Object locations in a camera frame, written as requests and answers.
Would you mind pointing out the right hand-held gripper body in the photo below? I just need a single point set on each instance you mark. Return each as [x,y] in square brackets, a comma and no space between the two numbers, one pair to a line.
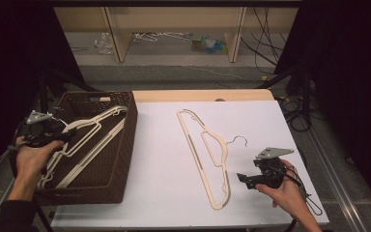
[270,170]

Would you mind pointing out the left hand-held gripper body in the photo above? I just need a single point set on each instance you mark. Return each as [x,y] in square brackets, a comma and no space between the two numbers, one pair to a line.
[42,130]

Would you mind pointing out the cream plastic clothes hanger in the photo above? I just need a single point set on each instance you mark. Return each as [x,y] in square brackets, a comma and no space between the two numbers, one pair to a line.
[91,121]
[91,153]
[222,151]
[50,175]

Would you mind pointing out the brown woven basket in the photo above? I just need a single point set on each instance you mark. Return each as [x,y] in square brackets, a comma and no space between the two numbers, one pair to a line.
[109,167]

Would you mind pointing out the person's right hand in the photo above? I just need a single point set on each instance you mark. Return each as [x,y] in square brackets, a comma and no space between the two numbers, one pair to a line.
[286,193]

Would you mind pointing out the person's left hand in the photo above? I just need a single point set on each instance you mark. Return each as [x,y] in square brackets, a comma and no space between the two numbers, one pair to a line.
[32,161]

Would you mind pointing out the black curtain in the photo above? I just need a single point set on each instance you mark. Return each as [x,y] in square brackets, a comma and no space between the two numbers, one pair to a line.
[13,48]
[344,58]

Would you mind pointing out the white table sheet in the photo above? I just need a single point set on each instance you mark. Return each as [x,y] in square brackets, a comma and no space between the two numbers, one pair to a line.
[161,161]

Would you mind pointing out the black metal stand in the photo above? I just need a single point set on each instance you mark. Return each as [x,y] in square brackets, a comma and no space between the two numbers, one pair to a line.
[299,83]

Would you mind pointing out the clear plastic bag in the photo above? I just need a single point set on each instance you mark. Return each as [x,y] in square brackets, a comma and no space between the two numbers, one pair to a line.
[103,43]

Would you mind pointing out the white hangers on floor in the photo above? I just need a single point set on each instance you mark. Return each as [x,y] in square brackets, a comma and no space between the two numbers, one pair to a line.
[159,36]

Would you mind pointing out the colourful plastic pieces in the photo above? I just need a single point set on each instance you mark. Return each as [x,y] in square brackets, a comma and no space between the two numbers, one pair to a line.
[207,44]

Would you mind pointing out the wooden shelf unit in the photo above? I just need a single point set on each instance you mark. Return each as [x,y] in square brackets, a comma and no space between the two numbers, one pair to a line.
[174,19]

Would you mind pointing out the metal floor rail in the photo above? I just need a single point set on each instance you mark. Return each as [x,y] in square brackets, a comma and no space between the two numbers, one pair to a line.
[335,180]

